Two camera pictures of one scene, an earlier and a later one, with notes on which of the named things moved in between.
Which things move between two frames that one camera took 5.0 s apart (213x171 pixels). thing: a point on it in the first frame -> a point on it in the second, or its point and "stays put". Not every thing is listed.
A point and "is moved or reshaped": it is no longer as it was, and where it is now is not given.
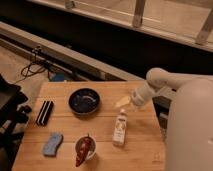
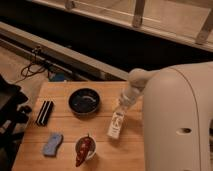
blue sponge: (50, 149) stays put
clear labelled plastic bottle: (119, 130) is moved or reshaped
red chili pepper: (83, 146) stays put
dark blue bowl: (84, 101) stays put
